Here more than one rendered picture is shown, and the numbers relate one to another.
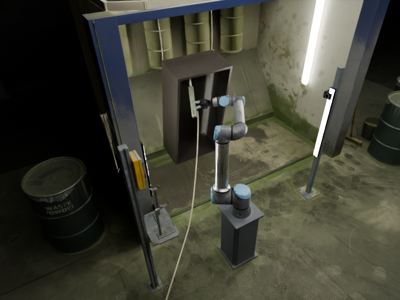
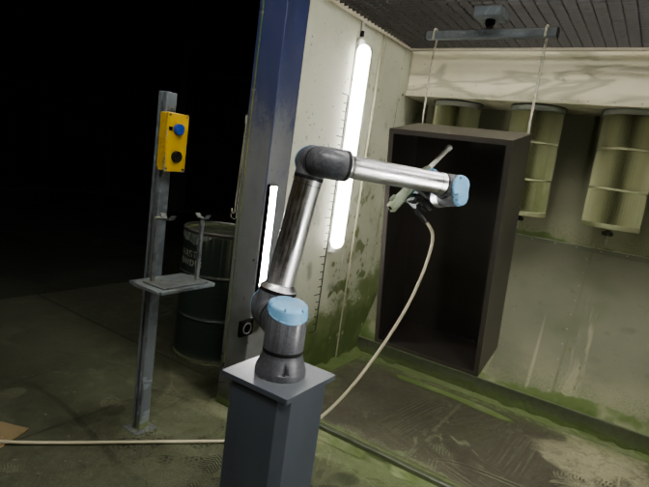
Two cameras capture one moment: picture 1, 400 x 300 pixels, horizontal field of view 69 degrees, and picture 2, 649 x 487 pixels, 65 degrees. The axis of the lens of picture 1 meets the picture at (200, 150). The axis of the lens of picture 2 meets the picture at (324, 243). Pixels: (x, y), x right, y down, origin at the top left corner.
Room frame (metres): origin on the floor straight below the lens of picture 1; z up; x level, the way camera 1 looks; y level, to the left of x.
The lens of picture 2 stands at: (1.00, -1.95, 1.43)
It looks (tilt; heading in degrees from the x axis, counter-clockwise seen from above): 9 degrees down; 60
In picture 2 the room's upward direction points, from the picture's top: 8 degrees clockwise
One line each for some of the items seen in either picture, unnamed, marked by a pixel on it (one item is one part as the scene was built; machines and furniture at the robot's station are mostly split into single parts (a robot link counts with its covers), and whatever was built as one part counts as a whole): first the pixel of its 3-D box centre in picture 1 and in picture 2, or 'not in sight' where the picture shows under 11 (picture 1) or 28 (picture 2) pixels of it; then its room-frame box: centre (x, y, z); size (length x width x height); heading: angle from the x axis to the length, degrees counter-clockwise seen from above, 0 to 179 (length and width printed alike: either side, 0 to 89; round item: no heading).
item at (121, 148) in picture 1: (141, 230); (153, 269); (1.47, 0.48, 0.82); 0.06 x 0.06 x 1.64; 28
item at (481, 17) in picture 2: not in sight; (491, 14); (2.93, 0.08, 2.27); 0.14 x 0.14 x 0.05; 28
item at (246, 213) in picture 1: (240, 206); (281, 359); (1.80, -0.35, 0.69); 0.19 x 0.19 x 0.10
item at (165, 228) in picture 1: (159, 211); (179, 248); (1.55, 0.34, 0.95); 0.26 x 0.15 x 0.32; 28
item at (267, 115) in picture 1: (205, 137); (544, 410); (3.77, -0.10, 0.11); 2.70 x 0.02 x 0.13; 118
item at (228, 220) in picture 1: (238, 232); (269, 450); (1.80, -0.35, 0.32); 0.31 x 0.31 x 0.64; 28
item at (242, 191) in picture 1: (240, 196); (285, 323); (1.80, -0.34, 0.83); 0.17 x 0.15 x 0.18; 84
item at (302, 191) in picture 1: (308, 191); not in sight; (2.60, -1.35, 0.01); 0.20 x 0.20 x 0.01; 28
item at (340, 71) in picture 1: (322, 139); not in sight; (2.60, -1.35, 0.82); 0.05 x 0.05 x 1.64; 28
